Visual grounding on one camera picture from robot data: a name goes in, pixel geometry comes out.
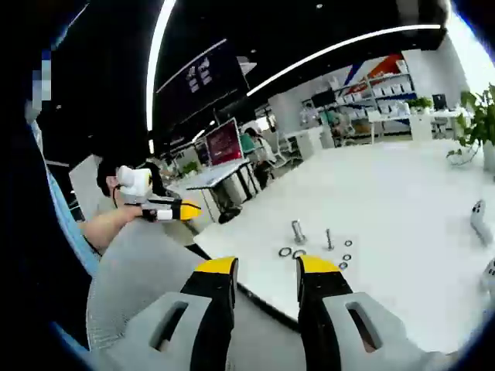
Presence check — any grey mesh office chair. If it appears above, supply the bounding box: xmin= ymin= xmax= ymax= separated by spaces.
xmin=87 ymin=219 xmax=237 ymax=353

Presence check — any white tilted standing desk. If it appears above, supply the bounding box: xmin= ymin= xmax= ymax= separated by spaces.
xmin=184 ymin=157 xmax=258 ymax=226

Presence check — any monitor with red screen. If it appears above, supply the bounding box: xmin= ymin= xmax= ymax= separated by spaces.
xmin=203 ymin=117 xmax=245 ymax=168

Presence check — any narrow ceiling light strip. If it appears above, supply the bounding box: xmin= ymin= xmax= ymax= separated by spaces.
xmin=145 ymin=0 xmax=179 ymax=133

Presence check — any black round floor object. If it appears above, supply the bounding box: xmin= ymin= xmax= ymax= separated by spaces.
xmin=217 ymin=204 xmax=244 ymax=225

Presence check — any white background desk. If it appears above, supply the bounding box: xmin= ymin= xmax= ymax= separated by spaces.
xmin=366 ymin=111 xmax=414 ymax=145

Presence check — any white handheld controller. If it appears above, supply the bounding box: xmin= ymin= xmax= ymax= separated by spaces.
xmin=469 ymin=199 xmax=495 ymax=247
xmin=480 ymin=257 xmax=495 ymax=295

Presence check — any long curved ceiling light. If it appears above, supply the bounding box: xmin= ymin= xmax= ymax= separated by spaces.
xmin=246 ymin=24 xmax=442 ymax=98

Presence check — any large potted green plant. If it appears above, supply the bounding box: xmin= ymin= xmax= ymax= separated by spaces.
xmin=445 ymin=82 xmax=495 ymax=174

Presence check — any large threaded steel stud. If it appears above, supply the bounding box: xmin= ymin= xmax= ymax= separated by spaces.
xmin=291 ymin=218 xmax=307 ymax=245

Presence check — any white office chair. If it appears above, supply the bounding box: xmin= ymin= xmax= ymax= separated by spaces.
xmin=269 ymin=130 xmax=301 ymax=164

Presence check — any white storage shelving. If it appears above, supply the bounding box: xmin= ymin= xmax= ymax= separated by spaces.
xmin=331 ymin=72 xmax=419 ymax=131

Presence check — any black wall screen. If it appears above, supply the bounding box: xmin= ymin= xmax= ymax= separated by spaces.
xmin=310 ymin=90 xmax=336 ymax=110

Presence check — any small potted plant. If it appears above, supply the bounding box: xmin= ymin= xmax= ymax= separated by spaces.
xmin=405 ymin=96 xmax=435 ymax=116

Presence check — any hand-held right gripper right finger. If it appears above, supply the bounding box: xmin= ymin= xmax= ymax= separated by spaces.
xmin=295 ymin=254 xmax=436 ymax=371

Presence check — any dark ceiling display panel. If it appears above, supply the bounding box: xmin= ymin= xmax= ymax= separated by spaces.
xmin=153 ymin=37 xmax=251 ymax=104

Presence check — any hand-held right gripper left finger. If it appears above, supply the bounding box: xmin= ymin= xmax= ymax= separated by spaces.
xmin=104 ymin=254 xmax=239 ymax=371

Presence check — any person's light blue shirt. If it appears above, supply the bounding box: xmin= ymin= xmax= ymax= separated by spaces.
xmin=33 ymin=117 xmax=102 ymax=276

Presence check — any white low cabinet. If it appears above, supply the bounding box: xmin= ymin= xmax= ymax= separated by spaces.
xmin=293 ymin=128 xmax=325 ymax=160

